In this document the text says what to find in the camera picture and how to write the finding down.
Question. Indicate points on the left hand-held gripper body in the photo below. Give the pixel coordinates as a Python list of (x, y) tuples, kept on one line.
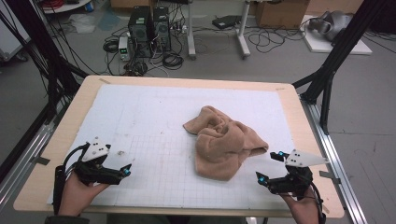
[(96, 174)]

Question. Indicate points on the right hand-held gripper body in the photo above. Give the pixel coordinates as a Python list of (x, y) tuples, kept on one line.
[(295, 183)]

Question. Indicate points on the tan towel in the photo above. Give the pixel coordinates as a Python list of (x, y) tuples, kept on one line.
[(221, 146)]

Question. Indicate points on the person's right hand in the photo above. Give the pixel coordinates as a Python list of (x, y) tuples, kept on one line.
[(303, 210)]

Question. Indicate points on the person's left hand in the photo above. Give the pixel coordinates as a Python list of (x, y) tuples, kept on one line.
[(77, 196)]

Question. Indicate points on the grey tape piece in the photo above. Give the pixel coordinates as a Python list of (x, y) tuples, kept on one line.
[(327, 174), (42, 160)]

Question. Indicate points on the white grid mat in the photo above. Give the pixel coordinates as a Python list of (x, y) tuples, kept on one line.
[(155, 118)]

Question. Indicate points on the white power supply unit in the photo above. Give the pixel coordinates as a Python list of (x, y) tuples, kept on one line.
[(124, 48)]

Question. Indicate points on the white floor board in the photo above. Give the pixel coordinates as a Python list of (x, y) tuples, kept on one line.
[(320, 46)]

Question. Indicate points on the large black computer tower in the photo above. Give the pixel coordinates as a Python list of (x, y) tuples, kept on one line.
[(140, 28)]

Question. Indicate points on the clear plastic sheet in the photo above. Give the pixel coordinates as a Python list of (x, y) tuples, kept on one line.
[(82, 23)]

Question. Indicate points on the blue floor mat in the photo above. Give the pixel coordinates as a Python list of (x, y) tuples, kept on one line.
[(109, 20)]

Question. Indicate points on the slim black computer tower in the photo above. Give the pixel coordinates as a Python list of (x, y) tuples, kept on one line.
[(162, 28)]

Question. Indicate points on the large cardboard box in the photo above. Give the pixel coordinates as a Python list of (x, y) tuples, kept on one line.
[(280, 14)]

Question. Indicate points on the white desk stand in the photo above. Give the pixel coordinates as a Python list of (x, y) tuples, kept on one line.
[(191, 31)]

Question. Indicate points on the black flat device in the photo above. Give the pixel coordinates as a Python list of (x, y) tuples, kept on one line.
[(225, 21)]

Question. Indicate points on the round white table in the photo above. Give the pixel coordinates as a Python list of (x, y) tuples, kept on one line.
[(68, 7)]

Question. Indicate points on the white cabinet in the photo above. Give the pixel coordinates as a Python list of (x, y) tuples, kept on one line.
[(9, 40)]

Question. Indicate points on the grey plastic shell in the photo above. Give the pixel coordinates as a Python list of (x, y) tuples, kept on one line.
[(336, 21)]

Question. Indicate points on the aluminium rail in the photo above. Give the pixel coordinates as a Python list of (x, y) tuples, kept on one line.
[(28, 155), (330, 155)]

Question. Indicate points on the black metal frame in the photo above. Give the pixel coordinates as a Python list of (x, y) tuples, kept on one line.
[(40, 40), (342, 46)]

